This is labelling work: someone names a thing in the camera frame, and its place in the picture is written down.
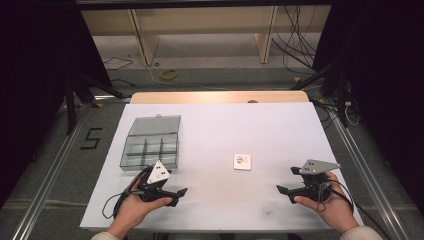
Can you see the aluminium floor rail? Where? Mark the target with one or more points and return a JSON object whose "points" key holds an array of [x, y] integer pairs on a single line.
{"points": [[50, 176], [370, 173]]}

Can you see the black tripod stand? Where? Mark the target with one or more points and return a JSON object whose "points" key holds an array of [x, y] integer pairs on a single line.
{"points": [[341, 96], [70, 106]]}

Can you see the white table cover board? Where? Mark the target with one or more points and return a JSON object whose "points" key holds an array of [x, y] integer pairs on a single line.
{"points": [[213, 133]]}

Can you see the clear plastic compartment box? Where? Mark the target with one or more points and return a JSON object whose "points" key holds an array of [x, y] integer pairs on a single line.
{"points": [[151, 146]]}

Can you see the person's right hand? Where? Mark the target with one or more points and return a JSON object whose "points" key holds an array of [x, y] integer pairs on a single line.
{"points": [[338, 210]]}

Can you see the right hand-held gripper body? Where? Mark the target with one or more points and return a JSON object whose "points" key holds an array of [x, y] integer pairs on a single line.
{"points": [[316, 188]]}

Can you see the small white square card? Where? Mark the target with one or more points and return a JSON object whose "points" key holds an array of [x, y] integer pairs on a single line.
{"points": [[242, 162]]}

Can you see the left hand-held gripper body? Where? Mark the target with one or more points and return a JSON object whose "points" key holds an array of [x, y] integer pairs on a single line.
{"points": [[156, 173]]}

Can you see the person's left hand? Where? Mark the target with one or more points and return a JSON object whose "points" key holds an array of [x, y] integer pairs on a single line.
{"points": [[131, 211]]}

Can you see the black curtain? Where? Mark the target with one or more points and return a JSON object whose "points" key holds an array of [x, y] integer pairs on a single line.
{"points": [[36, 83], [386, 83]]}

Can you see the yellow tape roll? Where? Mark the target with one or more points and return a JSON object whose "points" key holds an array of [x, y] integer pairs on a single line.
{"points": [[168, 74]]}

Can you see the light wooden table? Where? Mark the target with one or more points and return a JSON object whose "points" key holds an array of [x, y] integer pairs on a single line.
{"points": [[200, 97]]}

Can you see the light wooden furniture frame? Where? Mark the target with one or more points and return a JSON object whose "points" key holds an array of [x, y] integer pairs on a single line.
{"points": [[146, 36]]}

